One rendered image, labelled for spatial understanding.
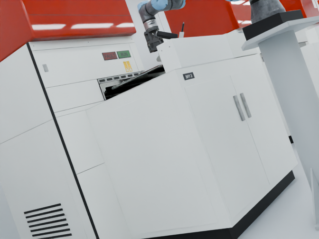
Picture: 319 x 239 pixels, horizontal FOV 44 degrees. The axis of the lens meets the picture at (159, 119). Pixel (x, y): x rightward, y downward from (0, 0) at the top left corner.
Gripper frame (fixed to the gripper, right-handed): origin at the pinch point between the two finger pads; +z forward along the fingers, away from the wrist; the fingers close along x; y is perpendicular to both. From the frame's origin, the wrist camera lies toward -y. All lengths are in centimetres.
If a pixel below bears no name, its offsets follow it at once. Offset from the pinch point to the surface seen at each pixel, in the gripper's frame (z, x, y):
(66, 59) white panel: -19, -2, 51
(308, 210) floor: 91, 36, -31
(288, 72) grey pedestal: 28, 55, -35
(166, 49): -1.3, 34.5, 6.0
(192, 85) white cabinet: 18.3, 36.3, 0.9
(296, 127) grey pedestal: 51, 52, -32
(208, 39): -2.9, 14.2, -21.2
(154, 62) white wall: -48, -306, -47
